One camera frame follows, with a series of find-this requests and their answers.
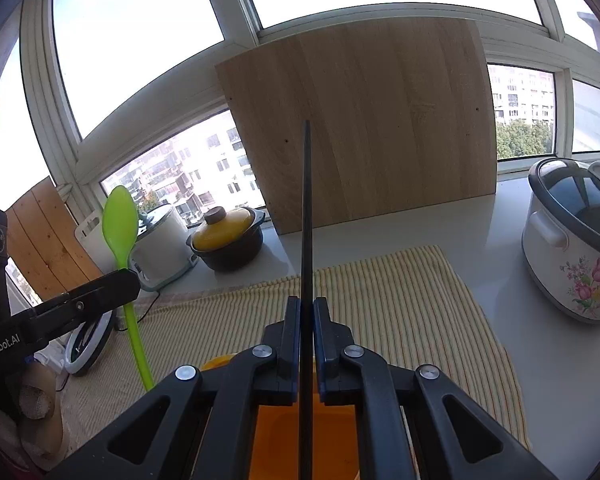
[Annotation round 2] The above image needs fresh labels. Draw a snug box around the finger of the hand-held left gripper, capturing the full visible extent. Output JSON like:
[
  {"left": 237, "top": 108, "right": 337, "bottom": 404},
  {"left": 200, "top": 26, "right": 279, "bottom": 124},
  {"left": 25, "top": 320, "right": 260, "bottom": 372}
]
[{"left": 0, "top": 269, "right": 142, "bottom": 363}]

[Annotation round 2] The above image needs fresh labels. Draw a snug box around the black cable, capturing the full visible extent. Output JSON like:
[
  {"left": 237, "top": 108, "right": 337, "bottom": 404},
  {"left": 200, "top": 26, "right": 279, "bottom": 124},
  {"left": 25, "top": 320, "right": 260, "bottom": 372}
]
[{"left": 115, "top": 290, "right": 161, "bottom": 333}]

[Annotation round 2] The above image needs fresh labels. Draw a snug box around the brown wooden plank panel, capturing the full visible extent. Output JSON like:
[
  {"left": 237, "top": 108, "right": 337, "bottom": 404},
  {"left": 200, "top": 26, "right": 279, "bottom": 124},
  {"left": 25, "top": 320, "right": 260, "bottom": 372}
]
[{"left": 5, "top": 176, "right": 103, "bottom": 306}]

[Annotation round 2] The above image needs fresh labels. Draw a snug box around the mint white rice cooker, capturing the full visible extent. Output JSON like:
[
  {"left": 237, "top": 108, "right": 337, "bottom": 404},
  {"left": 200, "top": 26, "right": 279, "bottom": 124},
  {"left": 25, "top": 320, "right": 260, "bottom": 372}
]
[{"left": 129, "top": 203, "right": 201, "bottom": 291}]

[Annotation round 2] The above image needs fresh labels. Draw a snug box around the black chopstick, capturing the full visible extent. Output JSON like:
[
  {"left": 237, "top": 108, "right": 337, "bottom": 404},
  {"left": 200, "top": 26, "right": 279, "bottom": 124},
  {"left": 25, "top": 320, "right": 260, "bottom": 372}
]
[{"left": 298, "top": 120, "right": 315, "bottom": 480}]

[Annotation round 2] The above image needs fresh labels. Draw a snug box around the striped cloth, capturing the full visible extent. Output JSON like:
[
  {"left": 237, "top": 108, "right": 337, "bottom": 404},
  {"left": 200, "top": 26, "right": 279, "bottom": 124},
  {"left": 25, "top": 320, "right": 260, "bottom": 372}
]
[{"left": 55, "top": 244, "right": 531, "bottom": 461}]

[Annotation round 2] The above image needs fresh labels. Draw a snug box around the yellow board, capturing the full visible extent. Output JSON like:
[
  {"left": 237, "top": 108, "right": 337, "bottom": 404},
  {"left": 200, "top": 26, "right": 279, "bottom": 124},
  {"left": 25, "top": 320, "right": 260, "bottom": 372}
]
[{"left": 200, "top": 354, "right": 358, "bottom": 480}]

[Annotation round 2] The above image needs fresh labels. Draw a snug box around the yellow pot lid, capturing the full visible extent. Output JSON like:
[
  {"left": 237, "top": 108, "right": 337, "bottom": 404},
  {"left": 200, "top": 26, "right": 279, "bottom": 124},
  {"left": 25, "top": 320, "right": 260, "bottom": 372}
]
[{"left": 192, "top": 206, "right": 256, "bottom": 252}]

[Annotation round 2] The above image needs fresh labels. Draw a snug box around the white ring light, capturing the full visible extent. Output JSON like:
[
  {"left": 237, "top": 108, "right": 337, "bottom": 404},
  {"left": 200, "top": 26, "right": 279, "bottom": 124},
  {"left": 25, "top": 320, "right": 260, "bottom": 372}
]
[{"left": 64, "top": 310, "right": 116, "bottom": 376}]

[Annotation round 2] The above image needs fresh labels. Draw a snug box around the white cutting board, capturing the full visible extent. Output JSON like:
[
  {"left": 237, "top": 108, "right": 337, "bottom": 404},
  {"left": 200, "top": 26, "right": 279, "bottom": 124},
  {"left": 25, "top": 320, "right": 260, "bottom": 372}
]
[{"left": 75, "top": 211, "right": 118, "bottom": 281}]

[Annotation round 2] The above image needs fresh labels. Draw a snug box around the black cooking pot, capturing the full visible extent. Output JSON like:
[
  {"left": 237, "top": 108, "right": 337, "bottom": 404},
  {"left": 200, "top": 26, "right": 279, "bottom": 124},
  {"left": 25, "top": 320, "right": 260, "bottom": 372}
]
[{"left": 186, "top": 210, "right": 267, "bottom": 273}]

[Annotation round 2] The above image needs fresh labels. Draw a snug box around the person's left hand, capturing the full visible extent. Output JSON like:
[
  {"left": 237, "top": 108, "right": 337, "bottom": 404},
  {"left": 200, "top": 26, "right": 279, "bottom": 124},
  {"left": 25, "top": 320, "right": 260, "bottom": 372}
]
[{"left": 20, "top": 365, "right": 70, "bottom": 456}]

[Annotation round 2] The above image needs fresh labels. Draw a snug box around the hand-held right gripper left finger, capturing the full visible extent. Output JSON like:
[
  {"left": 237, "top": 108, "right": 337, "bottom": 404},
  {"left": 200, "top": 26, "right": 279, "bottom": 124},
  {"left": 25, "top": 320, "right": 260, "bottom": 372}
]
[{"left": 42, "top": 296, "right": 302, "bottom": 480}]

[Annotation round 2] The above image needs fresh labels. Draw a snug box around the light wooden board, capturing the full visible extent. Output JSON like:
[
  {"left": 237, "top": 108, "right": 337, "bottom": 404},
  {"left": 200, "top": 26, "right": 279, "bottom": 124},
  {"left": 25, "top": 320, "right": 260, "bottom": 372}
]
[{"left": 215, "top": 16, "right": 498, "bottom": 237}]

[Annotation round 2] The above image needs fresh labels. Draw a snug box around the green plastic spoon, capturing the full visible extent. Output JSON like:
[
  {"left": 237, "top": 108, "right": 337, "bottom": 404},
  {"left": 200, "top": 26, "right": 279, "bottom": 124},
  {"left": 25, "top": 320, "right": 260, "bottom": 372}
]
[{"left": 102, "top": 185, "right": 156, "bottom": 392}]

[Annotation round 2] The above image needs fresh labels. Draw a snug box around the glass cooker lid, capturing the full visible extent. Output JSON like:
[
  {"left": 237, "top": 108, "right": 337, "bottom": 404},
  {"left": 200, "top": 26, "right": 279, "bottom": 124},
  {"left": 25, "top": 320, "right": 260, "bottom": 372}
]
[{"left": 528, "top": 157, "right": 600, "bottom": 248}]

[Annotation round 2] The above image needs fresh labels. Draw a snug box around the white floral cooker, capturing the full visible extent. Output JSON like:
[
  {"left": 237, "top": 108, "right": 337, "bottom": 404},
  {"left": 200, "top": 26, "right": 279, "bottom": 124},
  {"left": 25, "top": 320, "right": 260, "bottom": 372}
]
[{"left": 521, "top": 157, "right": 600, "bottom": 325}]

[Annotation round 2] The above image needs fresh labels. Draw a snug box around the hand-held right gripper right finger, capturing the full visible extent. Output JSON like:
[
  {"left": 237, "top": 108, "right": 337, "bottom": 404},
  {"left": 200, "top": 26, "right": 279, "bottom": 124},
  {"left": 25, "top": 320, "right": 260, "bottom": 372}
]
[{"left": 313, "top": 297, "right": 561, "bottom": 480}]

